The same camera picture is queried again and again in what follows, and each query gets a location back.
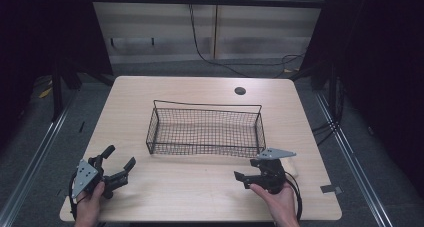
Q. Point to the dark round table grommet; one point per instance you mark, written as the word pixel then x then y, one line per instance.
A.
pixel 240 90

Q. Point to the person's left hand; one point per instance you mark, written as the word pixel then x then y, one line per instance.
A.
pixel 87 207

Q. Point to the black horizontal frame bar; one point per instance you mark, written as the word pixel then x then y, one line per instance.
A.
pixel 206 1

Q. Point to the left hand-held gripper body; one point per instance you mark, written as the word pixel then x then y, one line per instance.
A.
pixel 85 177

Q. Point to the grey tape piece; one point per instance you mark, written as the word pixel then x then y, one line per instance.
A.
pixel 331 189

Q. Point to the yellow floor tape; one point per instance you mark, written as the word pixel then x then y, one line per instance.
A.
pixel 45 93

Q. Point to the dark curtain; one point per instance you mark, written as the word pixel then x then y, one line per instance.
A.
pixel 376 70
pixel 43 33

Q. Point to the black metal stand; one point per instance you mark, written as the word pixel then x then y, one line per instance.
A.
pixel 57 93

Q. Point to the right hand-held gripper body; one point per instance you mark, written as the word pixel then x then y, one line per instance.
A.
pixel 274 175

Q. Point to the small black floor object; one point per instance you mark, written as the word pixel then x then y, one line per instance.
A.
pixel 81 127

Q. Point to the metal floor rail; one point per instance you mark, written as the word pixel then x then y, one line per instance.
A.
pixel 353 160
pixel 36 160

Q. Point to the person's right hand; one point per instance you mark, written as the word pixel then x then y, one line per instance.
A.
pixel 281 205

